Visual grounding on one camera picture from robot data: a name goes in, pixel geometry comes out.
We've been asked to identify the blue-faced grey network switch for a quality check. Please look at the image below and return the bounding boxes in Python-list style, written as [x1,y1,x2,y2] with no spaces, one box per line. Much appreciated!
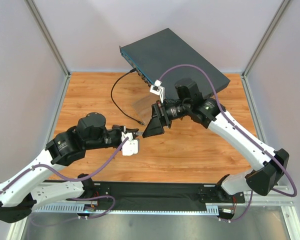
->
[119,28,230,99]

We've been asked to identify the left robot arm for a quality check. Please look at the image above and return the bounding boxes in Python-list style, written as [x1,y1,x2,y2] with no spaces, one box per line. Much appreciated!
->
[0,112,139,223]

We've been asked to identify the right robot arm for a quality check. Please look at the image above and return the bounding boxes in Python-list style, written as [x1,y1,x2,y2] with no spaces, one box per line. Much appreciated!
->
[142,78,289,196]

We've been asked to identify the wooden support board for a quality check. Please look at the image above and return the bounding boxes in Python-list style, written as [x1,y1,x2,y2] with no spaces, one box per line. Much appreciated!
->
[132,94,158,126]

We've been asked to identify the black cloth strip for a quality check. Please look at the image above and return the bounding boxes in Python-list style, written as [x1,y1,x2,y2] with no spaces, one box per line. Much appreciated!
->
[94,181,245,212]

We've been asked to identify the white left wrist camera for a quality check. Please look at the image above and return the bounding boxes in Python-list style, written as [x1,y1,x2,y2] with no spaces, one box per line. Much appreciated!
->
[121,132,140,156]

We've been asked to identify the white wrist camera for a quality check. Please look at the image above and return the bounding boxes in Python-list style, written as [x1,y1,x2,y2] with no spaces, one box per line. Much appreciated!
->
[121,132,140,156]
[149,79,165,103]

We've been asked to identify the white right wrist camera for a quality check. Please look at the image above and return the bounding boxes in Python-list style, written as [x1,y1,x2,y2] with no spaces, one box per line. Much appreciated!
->
[149,79,165,103]

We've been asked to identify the black patch cable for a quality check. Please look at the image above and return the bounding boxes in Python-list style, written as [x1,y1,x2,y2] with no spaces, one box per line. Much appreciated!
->
[110,67,145,126]

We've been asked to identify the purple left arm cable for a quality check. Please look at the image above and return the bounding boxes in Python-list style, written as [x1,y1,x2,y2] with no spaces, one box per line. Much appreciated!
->
[0,136,130,227]

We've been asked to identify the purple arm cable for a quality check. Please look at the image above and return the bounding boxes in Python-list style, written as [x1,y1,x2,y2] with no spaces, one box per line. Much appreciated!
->
[158,64,298,223]
[0,136,130,227]

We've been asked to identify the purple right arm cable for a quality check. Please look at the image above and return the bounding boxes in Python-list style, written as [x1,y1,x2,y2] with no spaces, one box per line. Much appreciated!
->
[158,64,298,223]

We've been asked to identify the aluminium frame post right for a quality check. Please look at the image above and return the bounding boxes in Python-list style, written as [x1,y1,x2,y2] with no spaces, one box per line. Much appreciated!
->
[241,0,292,78]

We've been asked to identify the aluminium frame post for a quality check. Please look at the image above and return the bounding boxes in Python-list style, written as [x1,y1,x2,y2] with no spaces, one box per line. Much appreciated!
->
[241,0,292,78]
[24,0,71,77]

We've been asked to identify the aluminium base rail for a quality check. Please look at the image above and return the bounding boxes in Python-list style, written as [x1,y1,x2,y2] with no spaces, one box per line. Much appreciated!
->
[33,181,294,221]

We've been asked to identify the aluminium frame post left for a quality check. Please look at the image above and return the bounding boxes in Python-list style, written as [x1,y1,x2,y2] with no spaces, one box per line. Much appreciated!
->
[24,0,71,77]

